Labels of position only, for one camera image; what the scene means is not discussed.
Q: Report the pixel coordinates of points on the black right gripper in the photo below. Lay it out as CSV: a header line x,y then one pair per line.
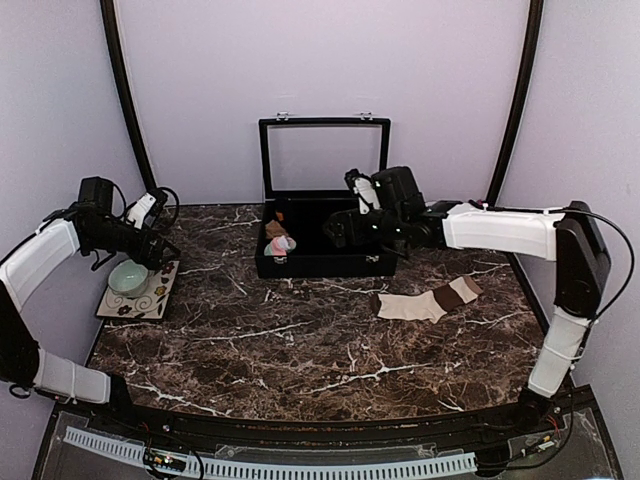
x,y
338,220

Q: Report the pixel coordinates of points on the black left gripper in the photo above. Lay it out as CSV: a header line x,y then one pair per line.
x,y
152,261

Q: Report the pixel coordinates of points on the beige and brown sock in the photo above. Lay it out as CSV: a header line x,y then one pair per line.
x,y
431,305

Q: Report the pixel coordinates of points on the pink patterned sock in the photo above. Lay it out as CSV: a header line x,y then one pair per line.
x,y
280,246

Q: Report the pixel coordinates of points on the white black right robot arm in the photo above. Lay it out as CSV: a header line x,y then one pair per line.
x,y
391,208

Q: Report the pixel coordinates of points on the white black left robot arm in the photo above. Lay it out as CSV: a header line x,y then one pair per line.
x,y
87,226

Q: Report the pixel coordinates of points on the pale green ceramic bowl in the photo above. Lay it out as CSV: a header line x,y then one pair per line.
x,y
128,279

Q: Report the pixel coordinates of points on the black compartment storage box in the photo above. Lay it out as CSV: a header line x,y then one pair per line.
x,y
315,256

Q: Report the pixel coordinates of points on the floral square ceramic plate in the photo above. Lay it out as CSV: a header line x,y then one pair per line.
x,y
150,304

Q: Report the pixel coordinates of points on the glass-panel black box lid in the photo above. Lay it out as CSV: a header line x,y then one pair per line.
x,y
307,157

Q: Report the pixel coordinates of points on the beige rolled sock in box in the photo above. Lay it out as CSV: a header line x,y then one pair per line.
x,y
274,229

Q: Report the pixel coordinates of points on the small green circuit board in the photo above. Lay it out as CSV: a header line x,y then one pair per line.
x,y
158,459

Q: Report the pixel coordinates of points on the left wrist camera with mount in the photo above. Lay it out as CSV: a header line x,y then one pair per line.
x,y
144,212

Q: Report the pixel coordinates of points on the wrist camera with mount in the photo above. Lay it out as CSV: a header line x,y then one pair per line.
x,y
144,212
362,187

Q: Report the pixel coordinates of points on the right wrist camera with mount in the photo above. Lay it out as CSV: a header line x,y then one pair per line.
x,y
362,187

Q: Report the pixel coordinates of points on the black left corner post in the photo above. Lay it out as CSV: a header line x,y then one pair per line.
x,y
123,88

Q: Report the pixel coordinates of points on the black corner post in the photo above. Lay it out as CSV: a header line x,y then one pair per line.
x,y
526,64
123,88

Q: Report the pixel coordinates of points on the black front rail frame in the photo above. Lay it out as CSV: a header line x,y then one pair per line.
x,y
569,442

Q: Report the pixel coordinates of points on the white slotted cable duct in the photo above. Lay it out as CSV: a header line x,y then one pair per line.
x,y
243,462

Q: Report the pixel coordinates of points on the black right corner post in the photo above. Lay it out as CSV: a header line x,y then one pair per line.
x,y
526,64

